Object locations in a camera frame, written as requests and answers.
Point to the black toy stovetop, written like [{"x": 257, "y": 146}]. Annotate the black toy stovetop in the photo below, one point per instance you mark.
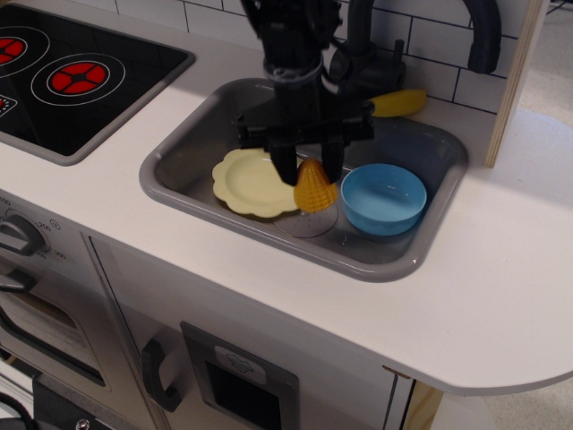
[{"x": 67, "y": 86}]

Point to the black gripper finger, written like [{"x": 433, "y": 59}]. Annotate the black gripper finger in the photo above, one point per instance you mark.
[
  {"x": 284, "y": 158},
  {"x": 332, "y": 157}
]

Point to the grey oven door handle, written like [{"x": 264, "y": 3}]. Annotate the grey oven door handle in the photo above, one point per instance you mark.
[{"x": 14, "y": 280}]

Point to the grey oven knob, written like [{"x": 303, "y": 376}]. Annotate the grey oven knob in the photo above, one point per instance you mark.
[{"x": 19, "y": 236}]

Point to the grey toy sink basin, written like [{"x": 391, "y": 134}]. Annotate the grey toy sink basin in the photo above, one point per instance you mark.
[{"x": 178, "y": 174}]

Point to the yellow toy banana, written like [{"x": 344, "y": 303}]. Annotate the yellow toy banana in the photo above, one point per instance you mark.
[{"x": 399, "y": 103}]

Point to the grey dispenser panel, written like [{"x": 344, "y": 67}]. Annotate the grey dispenser panel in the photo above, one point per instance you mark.
[{"x": 241, "y": 385}]

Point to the blue plastic bowl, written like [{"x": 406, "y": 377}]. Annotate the blue plastic bowl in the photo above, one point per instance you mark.
[{"x": 382, "y": 200}]

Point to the wooden side panel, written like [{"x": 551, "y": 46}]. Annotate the wooden side panel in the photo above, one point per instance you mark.
[{"x": 527, "y": 39}]

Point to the dark grey toy faucet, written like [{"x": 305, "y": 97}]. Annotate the dark grey toy faucet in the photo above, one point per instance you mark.
[{"x": 357, "y": 69}]

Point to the pale yellow scalloped plate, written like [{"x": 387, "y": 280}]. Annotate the pale yellow scalloped plate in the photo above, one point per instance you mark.
[{"x": 248, "y": 183}]

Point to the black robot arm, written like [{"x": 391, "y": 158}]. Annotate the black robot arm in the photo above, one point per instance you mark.
[{"x": 294, "y": 35}]

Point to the black cabinet door handle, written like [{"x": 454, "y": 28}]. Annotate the black cabinet door handle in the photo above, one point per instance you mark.
[{"x": 152, "y": 358}]

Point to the yellow toy corn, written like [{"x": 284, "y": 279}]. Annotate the yellow toy corn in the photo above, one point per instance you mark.
[{"x": 313, "y": 191}]

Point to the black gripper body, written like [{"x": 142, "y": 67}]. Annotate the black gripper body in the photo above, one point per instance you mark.
[{"x": 301, "y": 110}]

